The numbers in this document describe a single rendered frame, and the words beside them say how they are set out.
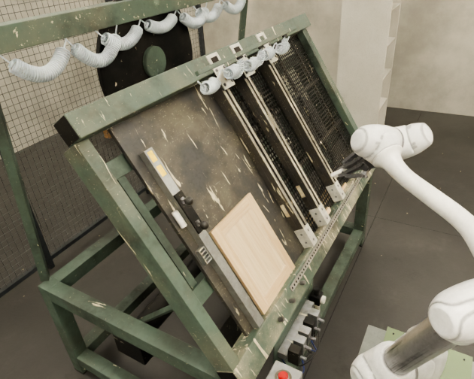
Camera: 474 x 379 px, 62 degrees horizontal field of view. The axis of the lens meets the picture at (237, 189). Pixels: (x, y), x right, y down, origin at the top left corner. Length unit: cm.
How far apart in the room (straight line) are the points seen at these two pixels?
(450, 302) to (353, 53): 459
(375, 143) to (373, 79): 424
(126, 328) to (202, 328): 61
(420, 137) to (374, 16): 403
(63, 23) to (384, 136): 145
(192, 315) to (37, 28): 135
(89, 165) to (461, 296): 124
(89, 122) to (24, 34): 55
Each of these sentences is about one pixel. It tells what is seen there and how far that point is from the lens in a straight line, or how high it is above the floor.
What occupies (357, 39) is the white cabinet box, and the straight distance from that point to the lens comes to 546.
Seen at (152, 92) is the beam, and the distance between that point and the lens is 177.
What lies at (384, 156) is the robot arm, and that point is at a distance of 132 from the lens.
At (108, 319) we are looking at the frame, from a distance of 228.
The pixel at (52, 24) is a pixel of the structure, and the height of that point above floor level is 217.
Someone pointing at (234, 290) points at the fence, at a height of 109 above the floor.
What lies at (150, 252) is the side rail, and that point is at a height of 143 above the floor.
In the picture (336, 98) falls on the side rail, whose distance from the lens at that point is 324.
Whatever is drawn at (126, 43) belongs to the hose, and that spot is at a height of 201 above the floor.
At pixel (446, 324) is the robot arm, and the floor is 157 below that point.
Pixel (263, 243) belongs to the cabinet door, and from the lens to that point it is 207.
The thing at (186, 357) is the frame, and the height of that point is 79.
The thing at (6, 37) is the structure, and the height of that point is 216.
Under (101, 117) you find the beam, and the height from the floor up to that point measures 190.
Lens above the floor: 240
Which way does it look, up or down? 31 degrees down
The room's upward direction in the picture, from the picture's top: 4 degrees counter-clockwise
